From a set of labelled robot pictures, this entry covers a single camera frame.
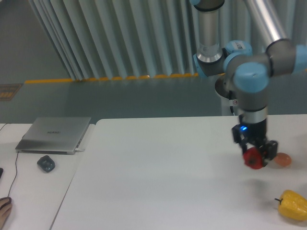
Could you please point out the pale folding partition screen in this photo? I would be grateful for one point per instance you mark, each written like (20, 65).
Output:
(148, 38)

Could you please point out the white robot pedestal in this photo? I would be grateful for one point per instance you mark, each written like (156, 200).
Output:
(228, 101)

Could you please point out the red bell pepper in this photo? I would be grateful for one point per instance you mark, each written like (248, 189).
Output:
(252, 158)

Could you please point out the person's hand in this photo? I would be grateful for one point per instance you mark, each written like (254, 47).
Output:
(5, 211)

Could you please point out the black computer mouse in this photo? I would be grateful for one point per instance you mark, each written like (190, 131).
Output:
(9, 200)

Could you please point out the white laptop plug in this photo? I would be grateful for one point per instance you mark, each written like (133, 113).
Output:
(79, 150)

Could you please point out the dark earbuds case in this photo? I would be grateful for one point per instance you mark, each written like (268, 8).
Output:
(46, 164)

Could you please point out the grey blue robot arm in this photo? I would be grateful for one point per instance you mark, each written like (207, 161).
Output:
(245, 76)

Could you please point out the brown egg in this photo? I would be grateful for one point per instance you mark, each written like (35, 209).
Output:
(283, 159)

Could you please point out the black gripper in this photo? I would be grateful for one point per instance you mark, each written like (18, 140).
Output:
(255, 134)

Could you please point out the yellow bell pepper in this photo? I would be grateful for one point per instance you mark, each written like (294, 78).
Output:
(292, 205)

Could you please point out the silver closed laptop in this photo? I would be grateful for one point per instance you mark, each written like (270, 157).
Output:
(55, 135)

